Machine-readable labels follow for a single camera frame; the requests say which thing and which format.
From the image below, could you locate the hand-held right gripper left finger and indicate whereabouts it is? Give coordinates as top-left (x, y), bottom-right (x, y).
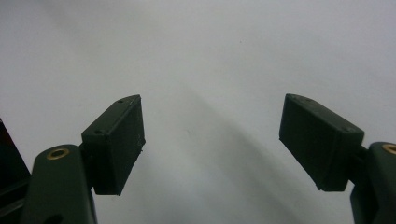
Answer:
top-left (80, 94), bottom-right (147, 197)

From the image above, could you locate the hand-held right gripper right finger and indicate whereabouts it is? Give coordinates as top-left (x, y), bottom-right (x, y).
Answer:
top-left (278, 92), bottom-right (366, 192)

